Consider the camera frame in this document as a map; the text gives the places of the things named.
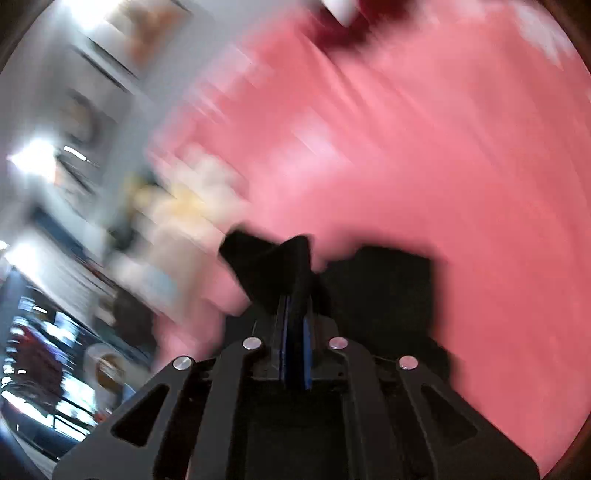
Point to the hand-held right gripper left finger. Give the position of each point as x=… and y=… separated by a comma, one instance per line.
x=283, y=341

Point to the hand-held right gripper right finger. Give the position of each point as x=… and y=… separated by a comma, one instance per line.
x=307, y=355

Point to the black garment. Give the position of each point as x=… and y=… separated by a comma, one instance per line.
x=383, y=295

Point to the white flower pillow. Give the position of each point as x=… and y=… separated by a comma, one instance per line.
x=187, y=201

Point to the white kettle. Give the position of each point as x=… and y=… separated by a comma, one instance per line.
x=107, y=369

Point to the pink bow-print blanket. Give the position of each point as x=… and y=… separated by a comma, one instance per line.
x=397, y=175

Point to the dark red plush toy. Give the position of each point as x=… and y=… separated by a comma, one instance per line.
x=339, y=34

